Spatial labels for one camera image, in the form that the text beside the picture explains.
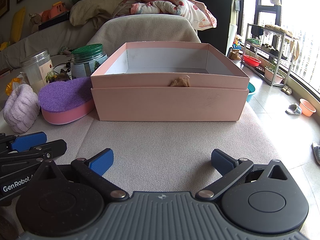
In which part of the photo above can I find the teal plastic basin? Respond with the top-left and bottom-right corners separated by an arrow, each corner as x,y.
246,82 -> 256,102

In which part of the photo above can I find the pink cardboard box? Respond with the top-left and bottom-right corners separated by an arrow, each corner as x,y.
91,41 -> 249,121

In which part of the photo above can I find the lavender fluffy scrunchie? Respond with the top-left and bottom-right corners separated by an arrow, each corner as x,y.
3,84 -> 40,133

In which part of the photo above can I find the white table cloth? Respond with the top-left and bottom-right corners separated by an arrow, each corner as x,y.
0,55 -> 308,230

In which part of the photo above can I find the floral pink blanket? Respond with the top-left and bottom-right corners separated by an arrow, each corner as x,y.
112,0 -> 217,30

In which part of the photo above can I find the metal shelf rack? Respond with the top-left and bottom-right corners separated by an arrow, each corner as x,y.
241,24 -> 298,87

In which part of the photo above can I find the glass jar green lid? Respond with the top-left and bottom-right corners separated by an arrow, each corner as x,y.
71,43 -> 107,79

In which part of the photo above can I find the yellow pillow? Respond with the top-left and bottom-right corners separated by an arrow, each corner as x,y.
10,7 -> 26,44

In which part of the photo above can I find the orange plastic basin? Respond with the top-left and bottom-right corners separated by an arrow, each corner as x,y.
299,99 -> 316,117

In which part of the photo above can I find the cream crumpled blanket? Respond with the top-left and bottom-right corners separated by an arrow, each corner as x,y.
69,0 -> 123,30

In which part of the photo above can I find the orange toy on sofa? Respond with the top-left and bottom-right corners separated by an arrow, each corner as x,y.
40,1 -> 68,23

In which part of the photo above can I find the red plastic basin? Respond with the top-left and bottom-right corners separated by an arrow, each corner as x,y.
244,54 -> 261,67

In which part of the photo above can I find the clear jar silver lid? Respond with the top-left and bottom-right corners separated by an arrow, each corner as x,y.
20,48 -> 53,94

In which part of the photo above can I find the beige covered sofa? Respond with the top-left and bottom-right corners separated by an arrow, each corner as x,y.
1,14 -> 200,69

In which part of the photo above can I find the orange fabric scrunchie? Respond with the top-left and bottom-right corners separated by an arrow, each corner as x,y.
5,77 -> 23,96

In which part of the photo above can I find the purple pink sponge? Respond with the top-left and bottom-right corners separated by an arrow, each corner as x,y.
38,77 -> 95,125

